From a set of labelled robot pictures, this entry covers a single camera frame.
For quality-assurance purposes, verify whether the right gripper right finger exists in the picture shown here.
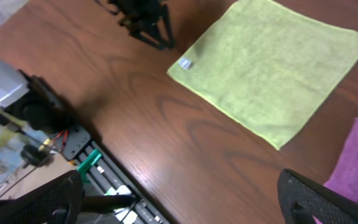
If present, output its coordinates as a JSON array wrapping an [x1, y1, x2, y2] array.
[[277, 169, 358, 224]]

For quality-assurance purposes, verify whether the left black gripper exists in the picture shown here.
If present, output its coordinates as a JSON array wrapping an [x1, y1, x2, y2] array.
[[107, 0, 175, 50]]

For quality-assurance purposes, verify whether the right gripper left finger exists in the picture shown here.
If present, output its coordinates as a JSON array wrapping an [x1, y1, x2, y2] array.
[[0, 170, 83, 224]]

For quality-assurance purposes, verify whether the light green microfiber cloth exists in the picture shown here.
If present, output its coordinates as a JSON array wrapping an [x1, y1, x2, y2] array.
[[168, 0, 358, 149]]

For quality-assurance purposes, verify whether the white cloth label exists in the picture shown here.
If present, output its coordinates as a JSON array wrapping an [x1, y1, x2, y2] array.
[[178, 57, 193, 70]]

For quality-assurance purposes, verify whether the left green clamp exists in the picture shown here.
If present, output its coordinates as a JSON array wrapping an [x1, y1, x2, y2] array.
[[76, 149, 102, 183]]

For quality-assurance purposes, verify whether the green clamp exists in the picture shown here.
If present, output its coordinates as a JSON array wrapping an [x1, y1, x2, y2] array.
[[76, 149, 102, 183], [104, 185, 135, 207]]

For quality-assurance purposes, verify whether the right green clamp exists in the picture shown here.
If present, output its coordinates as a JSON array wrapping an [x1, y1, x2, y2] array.
[[104, 185, 135, 207]]

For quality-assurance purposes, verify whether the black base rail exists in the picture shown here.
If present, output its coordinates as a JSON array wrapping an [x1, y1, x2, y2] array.
[[54, 125, 171, 224]]

